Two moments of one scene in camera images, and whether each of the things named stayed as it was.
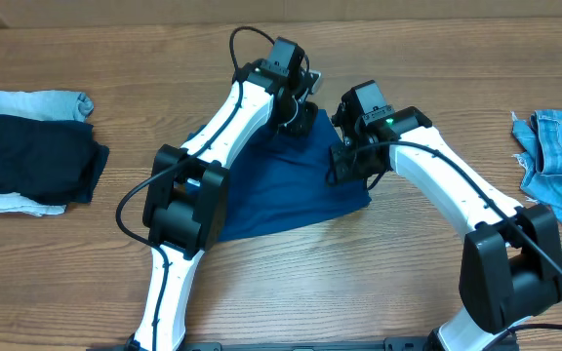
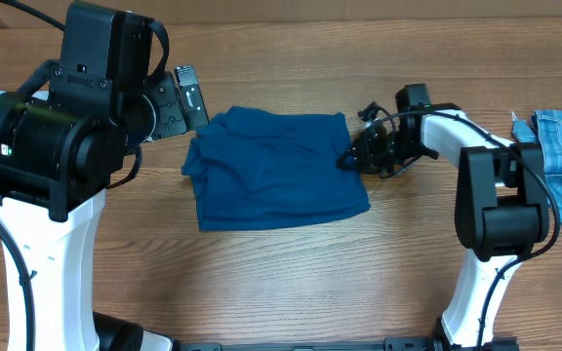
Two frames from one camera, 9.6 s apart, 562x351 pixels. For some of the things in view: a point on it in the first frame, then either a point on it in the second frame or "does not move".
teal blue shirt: (275, 180) does not move
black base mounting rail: (391, 344) does not move
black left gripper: (302, 125) -> (165, 91)
